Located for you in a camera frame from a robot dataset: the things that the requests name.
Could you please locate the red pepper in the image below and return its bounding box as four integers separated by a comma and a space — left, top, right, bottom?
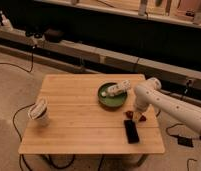
125, 111, 146, 122

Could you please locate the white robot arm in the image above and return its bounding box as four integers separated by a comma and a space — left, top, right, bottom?
134, 77, 201, 171

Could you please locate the black smartphone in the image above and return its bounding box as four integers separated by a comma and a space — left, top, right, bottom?
124, 120, 139, 144

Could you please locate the green bowl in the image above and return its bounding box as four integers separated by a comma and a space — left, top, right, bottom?
97, 82, 128, 108

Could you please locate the wooden table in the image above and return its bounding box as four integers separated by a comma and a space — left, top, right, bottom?
19, 74, 165, 154

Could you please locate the black power adapter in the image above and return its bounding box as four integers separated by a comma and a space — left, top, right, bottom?
177, 137, 193, 147

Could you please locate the white cup with packet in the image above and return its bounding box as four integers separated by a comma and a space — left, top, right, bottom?
28, 98, 49, 126

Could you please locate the black device on ledge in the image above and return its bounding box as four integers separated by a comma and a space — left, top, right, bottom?
44, 29, 64, 43

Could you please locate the white spray bottle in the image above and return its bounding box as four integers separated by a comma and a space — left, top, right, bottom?
0, 12, 13, 31

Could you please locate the black cable right floor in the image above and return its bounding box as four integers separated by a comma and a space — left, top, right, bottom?
156, 79, 201, 139

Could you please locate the black floor cable left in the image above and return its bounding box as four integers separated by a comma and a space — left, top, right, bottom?
12, 103, 77, 171

